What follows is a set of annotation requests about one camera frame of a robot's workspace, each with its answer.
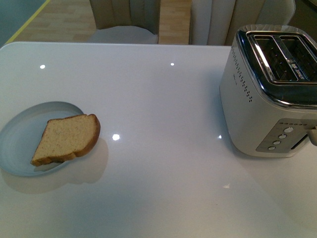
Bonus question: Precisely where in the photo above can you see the light blue round plate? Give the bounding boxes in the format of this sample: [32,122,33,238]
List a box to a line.
[0,102,83,177]

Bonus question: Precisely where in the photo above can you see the beige chair right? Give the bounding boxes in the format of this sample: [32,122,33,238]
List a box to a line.
[189,0,296,46]

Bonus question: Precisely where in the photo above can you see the beige chair left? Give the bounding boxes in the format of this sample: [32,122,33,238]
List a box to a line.
[88,0,160,44]

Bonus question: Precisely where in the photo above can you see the white chrome two-slot toaster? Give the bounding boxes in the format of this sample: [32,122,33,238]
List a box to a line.
[219,25,317,158]

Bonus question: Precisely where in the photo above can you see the brown bread slice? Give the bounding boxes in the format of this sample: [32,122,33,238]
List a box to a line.
[31,114,101,167]

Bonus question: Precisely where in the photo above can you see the beige chair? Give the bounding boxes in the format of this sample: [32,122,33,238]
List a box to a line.
[88,0,160,44]
[189,0,296,46]

